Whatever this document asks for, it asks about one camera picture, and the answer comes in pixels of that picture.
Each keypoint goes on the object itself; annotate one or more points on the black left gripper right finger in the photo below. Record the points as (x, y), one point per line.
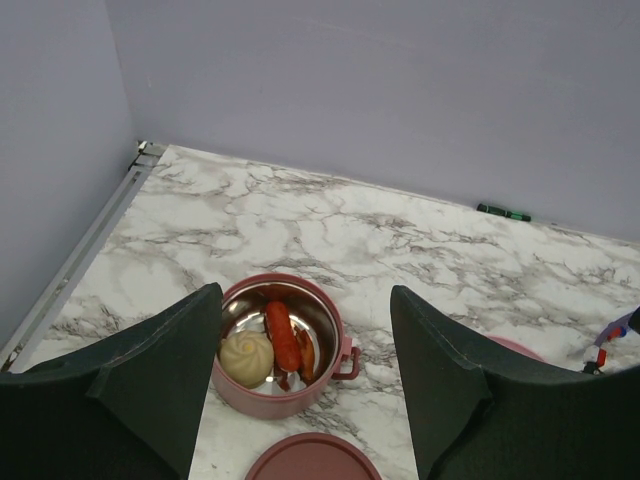
(478, 410)

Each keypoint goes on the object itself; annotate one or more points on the red sausage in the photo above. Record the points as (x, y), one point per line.
(284, 342)

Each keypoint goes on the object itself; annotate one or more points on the white steamed bun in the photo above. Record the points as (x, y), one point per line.
(247, 357)

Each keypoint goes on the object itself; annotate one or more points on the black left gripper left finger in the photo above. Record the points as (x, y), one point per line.
(126, 407)

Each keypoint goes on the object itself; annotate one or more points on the green black screwdriver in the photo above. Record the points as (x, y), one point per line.
(497, 211)

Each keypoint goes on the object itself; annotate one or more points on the pink food plate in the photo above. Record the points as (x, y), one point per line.
(516, 347)

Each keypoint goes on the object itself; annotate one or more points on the dark pink round lid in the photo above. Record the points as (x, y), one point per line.
(313, 456)

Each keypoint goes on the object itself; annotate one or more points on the red braised meat piece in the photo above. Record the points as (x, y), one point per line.
(307, 356)

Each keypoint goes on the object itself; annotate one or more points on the pink steel lunch pot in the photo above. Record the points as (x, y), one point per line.
(310, 309)

